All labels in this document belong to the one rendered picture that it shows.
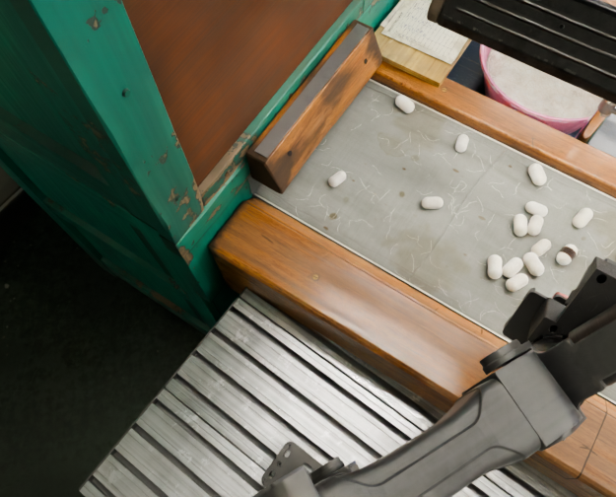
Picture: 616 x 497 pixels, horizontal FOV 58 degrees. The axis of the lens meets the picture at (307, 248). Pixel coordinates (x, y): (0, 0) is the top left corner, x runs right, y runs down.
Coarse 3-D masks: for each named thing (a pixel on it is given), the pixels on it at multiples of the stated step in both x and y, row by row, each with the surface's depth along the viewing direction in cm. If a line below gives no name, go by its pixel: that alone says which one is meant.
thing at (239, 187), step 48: (384, 0) 95; (0, 144) 100; (48, 192) 114; (96, 192) 78; (240, 192) 84; (96, 240) 120; (144, 240) 95; (192, 240) 78; (144, 288) 147; (192, 288) 97
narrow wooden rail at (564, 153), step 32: (384, 64) 95; (416, 96) 94; (448, 96) 92; (480, 96) 92; (480, 128) 91; (512, 128) 89; (544, 128) 89; (544, 160) 89; (576, 160) 87; (608, 160) 87; (608, 192) 86
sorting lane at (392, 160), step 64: (384, 128) 93; (448, 128) 93; (256, 192) 89; (320, 192) 88; (384, 192) 88; (448, 192) 88; (512, 192) 88; (576, 192) 87; (384, 256) 84; (448, 256) 83; (512, 256) 83; (576, 256) 83
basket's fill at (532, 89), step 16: (496, 64) 99; (512, 64) 99; (496, 80) 98; (512, 80) 97; (528, 80) 97; (544, 80) 97; (560, 80) 97; (512, 96) 96; (528, 96) 96; (544, 96) 96; (560, 96) 95; (576, 96) 96; (592, 96) 96; (544, 112) 94; (560, 112) 94; (576, 112) 95
